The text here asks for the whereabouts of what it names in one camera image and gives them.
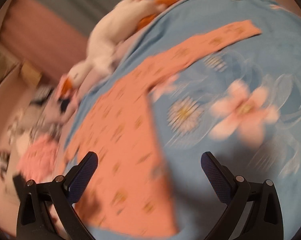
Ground orange cartoon print pajama pants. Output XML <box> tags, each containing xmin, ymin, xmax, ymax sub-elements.
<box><xmin>64</xmin><ymin>20</ymin><xmax>261</xmax><ymax>237</ymax></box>

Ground pink quilted garment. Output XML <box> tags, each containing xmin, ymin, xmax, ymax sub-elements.
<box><xmin>16</xmin><ymin>134</ymin><xmax>59</xmax><ymax>183</ymax></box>

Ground blue floral bed blanket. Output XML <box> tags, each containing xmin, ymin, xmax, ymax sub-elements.
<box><xmin>65</xmin><ymin>0</ymin><xmax>301</xmax><ymax>239</ymax></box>

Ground pink and grey curtains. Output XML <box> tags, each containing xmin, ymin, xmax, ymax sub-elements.
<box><xmin>0</xmin><ymin>0</ymin><xmax>121</xmax><ymax>82</ymax></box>

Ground white plush goose toy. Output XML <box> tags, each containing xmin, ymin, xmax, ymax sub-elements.
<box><xmin>57</xmin><ymin>0</ymin><xmax>179</xmax><ymax>98</ymax></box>

